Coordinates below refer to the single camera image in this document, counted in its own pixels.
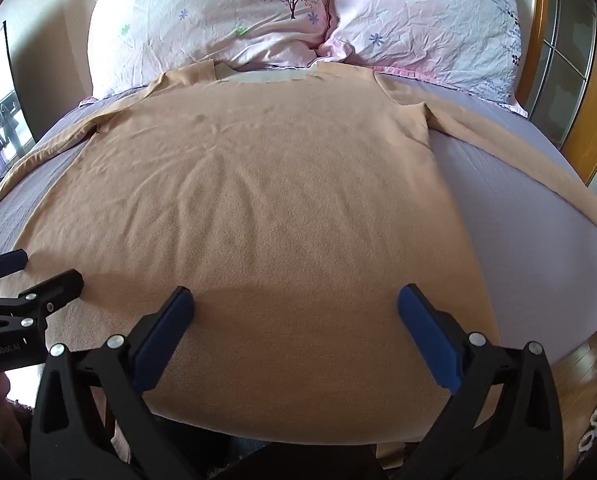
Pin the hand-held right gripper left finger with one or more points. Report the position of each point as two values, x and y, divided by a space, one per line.
161 340

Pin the pink flower-print pillow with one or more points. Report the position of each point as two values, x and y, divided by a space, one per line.
428 25

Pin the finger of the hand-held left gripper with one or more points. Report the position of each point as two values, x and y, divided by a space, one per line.
53 291
6 262

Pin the lilac bed sheet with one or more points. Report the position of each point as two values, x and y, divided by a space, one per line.
518 240

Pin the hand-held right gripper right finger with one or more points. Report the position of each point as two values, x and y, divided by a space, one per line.
428 335

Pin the pink tree-print pillow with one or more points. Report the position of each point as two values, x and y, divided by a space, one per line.
208 15

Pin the tan long-sleeved shirt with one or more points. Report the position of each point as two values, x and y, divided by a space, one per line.
258 185

